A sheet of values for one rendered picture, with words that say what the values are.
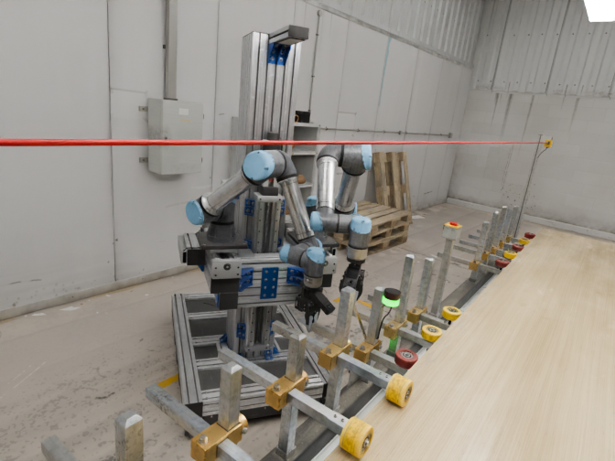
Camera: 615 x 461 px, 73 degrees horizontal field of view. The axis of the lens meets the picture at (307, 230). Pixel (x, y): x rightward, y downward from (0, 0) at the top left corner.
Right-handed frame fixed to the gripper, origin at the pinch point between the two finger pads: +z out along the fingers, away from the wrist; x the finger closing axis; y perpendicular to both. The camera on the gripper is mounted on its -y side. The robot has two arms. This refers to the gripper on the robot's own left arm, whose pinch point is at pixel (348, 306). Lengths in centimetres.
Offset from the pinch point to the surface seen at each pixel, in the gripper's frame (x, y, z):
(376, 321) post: -11.7, -2.3, 1.9
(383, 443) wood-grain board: -22, -54, 8
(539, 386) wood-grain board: -68, -7, 9
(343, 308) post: -2.2, -25.3, -11.9
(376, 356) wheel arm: -14.1, -7.3, 13.3
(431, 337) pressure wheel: -33.0, 10.1, 9.5
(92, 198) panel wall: 230, 115, 15
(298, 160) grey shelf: 125, 316, -10
